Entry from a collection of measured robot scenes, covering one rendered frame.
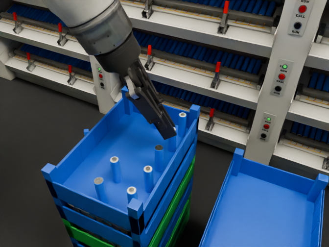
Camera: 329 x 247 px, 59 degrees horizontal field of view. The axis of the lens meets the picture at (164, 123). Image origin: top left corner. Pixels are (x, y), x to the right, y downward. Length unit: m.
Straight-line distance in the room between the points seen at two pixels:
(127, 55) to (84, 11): 0.10
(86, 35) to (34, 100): 1.19
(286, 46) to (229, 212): 0.49
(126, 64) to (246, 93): 0.62
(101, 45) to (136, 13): 0.62
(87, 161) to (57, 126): 0.76
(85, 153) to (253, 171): 0.39
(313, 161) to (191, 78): 0.52
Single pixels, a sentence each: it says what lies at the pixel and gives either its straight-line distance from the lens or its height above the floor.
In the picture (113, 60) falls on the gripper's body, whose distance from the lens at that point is 0.49.
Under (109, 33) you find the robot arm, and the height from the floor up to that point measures 0.71.
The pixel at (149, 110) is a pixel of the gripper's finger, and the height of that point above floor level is 0.56.
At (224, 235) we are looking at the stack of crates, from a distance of 0.66.
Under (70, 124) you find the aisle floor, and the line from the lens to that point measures 1.41.
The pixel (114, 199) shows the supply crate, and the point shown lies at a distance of 0.60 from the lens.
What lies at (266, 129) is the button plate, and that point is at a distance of 1.08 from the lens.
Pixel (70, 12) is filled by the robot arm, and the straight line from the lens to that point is 0.45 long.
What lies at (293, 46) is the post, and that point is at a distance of 0.91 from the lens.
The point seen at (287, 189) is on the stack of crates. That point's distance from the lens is 0.76.
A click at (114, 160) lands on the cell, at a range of 0.58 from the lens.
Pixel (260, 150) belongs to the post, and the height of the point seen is 0.10.
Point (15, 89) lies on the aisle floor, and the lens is 1.76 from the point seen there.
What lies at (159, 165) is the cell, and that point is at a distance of 0.62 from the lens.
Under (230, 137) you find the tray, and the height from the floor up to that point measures 0.11.
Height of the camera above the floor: 0.89
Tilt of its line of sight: 41 degrees down
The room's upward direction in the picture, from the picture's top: straight up
